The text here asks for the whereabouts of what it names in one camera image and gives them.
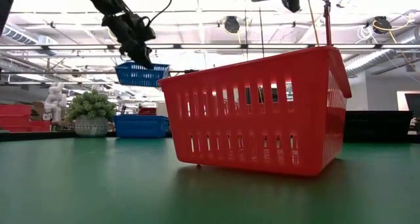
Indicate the red plastic basket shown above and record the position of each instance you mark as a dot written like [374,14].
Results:
[249,122]

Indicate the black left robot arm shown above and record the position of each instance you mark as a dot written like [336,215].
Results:
[105,0]

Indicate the red desk lamp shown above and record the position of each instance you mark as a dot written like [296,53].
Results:
[328,27]

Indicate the small white box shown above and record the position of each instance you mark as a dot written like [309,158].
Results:
[160,107]

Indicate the small red box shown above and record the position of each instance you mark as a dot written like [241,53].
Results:
[147,111]

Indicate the long ceiling light strip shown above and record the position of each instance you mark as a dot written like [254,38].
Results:
[210,46]

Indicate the green succulent in patterned pot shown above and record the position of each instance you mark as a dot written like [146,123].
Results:
[92,109]

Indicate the white humanoid figure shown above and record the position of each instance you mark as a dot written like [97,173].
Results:
[55,102]

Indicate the brown cardboard box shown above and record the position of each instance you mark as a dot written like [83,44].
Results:
[37,109]

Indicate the low red storage crate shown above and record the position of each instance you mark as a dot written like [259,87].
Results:
[39,125]

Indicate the tall red storage crate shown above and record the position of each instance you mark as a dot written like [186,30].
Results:
[14,110]

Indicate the green table mat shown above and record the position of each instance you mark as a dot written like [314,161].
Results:
[210,197]

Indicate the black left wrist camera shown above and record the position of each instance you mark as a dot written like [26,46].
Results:
[144,27]

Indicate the black rig frame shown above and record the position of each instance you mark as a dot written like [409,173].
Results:
[190,71]

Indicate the silver air duct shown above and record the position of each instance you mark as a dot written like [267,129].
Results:
[29,36]
[377,56]

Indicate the dark wall screen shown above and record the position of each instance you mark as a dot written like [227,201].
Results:
[414,102]

